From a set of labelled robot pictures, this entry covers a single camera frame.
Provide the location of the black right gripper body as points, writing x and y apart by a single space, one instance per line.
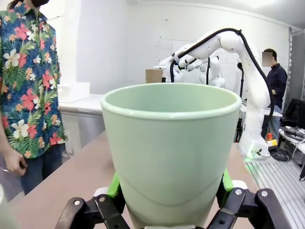
181 64

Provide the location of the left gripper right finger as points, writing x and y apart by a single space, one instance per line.
240 205

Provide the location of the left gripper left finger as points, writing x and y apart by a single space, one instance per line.
100 210

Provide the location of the light green plastic cup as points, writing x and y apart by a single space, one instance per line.
171 148
3 210

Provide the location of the white plastic basket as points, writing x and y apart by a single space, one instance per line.
76 91

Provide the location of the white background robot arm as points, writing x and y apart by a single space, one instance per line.
214 81

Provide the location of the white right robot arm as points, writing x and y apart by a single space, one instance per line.
252 90

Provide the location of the person's right hand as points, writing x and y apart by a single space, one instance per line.
16 163

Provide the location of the brown cardboard box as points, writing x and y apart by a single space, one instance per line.
153 76

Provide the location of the black stand pole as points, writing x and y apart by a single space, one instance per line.
242 81

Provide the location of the yellow red emergency stop button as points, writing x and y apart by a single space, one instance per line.
272 142

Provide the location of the man in dark navy shirt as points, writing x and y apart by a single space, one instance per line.
277 78

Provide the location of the white side table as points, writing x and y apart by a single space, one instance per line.
90 102

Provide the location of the black office chair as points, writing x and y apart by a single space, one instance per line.
295 112

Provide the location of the person in floral shirt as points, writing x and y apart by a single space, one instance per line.
31 71

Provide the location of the slotted aluminium base plate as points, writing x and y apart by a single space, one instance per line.
281 195

